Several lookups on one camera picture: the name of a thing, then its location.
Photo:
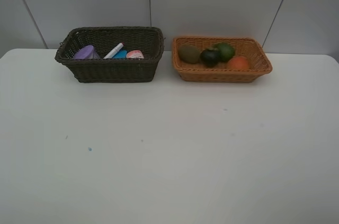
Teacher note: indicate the purple lid air freshener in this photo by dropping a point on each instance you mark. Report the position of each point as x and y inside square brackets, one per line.
[87, 52]

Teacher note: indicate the green avocado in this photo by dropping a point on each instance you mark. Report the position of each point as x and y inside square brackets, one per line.
[226, 51]

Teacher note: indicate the white marker red caps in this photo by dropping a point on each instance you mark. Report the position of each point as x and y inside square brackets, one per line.
[114, 51]

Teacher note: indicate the orange round fruit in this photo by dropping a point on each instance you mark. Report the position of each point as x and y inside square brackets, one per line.
[238, 63]

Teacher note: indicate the pink bottle white cap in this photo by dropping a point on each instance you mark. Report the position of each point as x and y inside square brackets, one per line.
[135, 54]

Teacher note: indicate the dark purple mangosteen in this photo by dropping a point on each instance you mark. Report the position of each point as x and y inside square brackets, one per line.
[210, 57]

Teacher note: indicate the brown kiwi fruit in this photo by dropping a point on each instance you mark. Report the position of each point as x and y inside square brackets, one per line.
[189, 54]

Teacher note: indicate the blue whiteboard eraser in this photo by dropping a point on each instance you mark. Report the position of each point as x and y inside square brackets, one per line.
[121, 54]

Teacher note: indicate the dark brown wicker basket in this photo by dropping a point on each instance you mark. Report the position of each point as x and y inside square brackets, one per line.
[148, 40]

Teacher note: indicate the orange wicker basket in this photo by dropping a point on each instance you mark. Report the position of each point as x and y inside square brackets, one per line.
[249, 48]

